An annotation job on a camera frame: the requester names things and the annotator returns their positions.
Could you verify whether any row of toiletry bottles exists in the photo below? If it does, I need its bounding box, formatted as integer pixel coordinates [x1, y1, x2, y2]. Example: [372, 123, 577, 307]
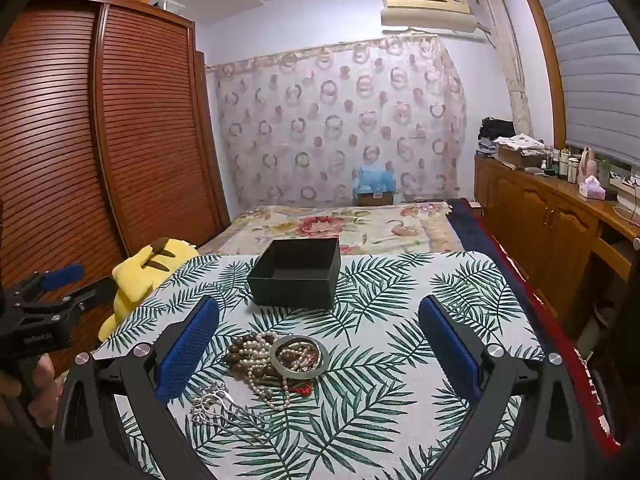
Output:
[547, 147, 581, 181]

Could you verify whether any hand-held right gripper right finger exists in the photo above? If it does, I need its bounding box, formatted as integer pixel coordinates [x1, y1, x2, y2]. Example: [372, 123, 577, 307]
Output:
[418, 295, 622, 480]

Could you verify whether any grey bangle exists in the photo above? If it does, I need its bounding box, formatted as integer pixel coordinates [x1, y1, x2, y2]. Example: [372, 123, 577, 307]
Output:
[270, 335, 331, 377]

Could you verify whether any red patterned blanket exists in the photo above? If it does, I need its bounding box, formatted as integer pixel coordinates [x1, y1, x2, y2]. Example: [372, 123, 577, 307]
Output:
[465, 200, 621, 461]

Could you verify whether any black jewelry box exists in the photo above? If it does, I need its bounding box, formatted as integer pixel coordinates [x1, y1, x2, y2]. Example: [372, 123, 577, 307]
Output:
[247, 238, 342, 311]

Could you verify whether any wooden sideboard cabinet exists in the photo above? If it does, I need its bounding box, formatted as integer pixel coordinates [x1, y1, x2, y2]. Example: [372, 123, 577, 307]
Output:
[472, 152, 640, 341]

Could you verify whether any beige air conditioner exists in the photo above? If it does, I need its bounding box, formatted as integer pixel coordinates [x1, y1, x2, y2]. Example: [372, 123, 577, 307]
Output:
[380, 0, 488, 41]

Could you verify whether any silver hairpin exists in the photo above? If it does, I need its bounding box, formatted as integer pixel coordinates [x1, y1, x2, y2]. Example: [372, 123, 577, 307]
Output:
[189, 382, 268, 443]

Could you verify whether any red cord gold bead bracelet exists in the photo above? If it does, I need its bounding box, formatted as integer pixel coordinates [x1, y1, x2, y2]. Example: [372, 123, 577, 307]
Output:
[287, 350, 321, 396]

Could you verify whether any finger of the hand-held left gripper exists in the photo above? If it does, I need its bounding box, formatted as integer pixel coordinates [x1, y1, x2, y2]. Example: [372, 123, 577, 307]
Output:
[7, 262, 85, 306]
[20, 276, 118, 322]

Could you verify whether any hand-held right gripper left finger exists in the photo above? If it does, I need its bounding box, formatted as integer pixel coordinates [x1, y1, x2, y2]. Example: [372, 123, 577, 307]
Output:
[52, 295, 221, 480]

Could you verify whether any open cardboard box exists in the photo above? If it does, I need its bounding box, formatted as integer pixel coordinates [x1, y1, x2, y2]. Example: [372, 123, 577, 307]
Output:
[495, 132, 551, 168]

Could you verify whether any sheer circle-print curtain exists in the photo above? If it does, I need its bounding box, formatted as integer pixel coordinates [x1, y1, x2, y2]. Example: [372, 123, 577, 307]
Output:
[207, 35, 468, 208]

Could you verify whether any pink tissue box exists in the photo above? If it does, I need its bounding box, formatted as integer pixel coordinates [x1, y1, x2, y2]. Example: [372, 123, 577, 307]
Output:
[579, 176, 607, 200]

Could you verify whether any blue bag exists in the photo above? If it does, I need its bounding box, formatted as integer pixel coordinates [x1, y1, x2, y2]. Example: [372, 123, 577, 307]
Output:
[350, 165, 398, 196]

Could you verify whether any white wrapped pipe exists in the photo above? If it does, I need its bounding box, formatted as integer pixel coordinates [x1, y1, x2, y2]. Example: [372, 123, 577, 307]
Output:
[475, 0, 531, 136]

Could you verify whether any grey window blind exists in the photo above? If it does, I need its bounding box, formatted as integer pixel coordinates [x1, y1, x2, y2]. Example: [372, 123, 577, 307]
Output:
[527, 0, 640, 161]

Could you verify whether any yellow plush toy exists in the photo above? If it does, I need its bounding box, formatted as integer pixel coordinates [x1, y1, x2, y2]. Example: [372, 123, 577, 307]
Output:
[97, 237, 198, 343]

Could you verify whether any small cardboard box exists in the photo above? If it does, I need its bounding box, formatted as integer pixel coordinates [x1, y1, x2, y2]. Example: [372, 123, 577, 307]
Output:
[356, 190, 396, 207]

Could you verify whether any pile of black clothes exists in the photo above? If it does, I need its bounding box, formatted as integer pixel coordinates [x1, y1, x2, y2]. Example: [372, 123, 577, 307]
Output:
[477, 117, 516, 143]

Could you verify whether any floral bed blanket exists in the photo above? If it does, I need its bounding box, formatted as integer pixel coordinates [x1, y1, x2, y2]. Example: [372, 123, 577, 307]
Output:
[197, 201, 466, 258]

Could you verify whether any person's left hand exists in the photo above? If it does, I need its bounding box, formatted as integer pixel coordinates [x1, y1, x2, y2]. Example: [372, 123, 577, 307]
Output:
[0, 354, 60, 431]

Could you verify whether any brown wooden bead bracelet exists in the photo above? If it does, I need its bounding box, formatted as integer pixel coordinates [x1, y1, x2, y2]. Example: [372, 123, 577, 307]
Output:
[225, 337, 281, 378]

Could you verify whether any dark blue blanket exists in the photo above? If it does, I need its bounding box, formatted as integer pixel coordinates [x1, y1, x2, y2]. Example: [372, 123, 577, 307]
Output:
[445, 199, 496, 253]

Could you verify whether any white pearl bracelet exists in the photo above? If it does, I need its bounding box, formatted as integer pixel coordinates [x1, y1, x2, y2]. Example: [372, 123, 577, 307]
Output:
[235, 332, 321, 411]

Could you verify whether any leaf-print tablecloth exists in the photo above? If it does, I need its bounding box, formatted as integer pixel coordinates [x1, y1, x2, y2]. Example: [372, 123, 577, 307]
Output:
[92, 250, 546, 480]

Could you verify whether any brown slatted wardrobe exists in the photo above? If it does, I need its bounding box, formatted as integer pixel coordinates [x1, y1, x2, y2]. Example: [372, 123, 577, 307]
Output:
[0, 0, 231, 376]

